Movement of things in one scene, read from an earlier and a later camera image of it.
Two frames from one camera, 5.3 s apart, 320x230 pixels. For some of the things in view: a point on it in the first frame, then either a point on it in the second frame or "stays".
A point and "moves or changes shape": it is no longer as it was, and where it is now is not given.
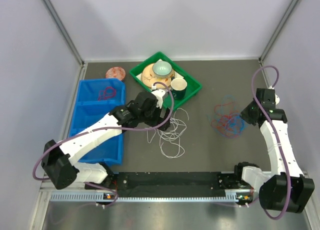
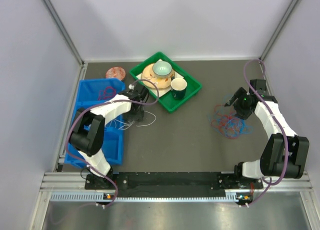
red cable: (227, 122) stays
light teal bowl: (162, 69) stays
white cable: (170, 144) moves or changes shape
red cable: (109, 92) stays
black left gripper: (158, 121) -> (139, 116)
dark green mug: (178, 86) stays
